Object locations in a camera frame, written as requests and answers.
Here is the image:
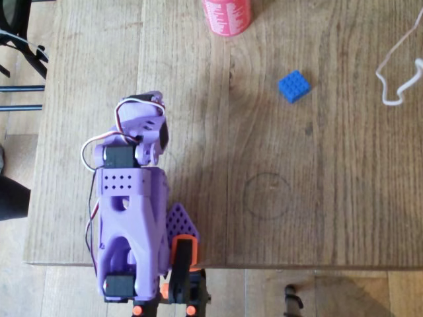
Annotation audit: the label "blue toy brick block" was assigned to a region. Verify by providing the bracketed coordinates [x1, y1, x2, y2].
[278, 69, 313, 105]

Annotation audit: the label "red ceramic mug with text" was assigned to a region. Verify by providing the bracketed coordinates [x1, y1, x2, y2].
[201, 0, 254, 37]

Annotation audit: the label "black and orange clamp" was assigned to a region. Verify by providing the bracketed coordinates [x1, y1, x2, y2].
[131, 297, 159, 317]
[161, 233, 212, 317]

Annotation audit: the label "black metal bar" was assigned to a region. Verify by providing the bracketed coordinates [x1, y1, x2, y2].
[0, 104, 44, 112]
[0, 85, 46, 92]

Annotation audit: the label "black chair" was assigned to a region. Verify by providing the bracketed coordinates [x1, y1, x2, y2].
[0, 0, 50, 80]

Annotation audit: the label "gripper servo wire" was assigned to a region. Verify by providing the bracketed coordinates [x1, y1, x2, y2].
[114, 97, 166, 141]

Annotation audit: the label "wrist servo wire loop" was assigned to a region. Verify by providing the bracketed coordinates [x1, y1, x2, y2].
[81, 130, 143, 172]

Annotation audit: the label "purple perforated base plate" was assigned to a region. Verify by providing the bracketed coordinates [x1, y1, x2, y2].
[165, 202, 202, 245]

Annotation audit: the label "thin white cable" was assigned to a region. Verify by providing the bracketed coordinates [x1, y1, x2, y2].
[375, 5, 423, 107]

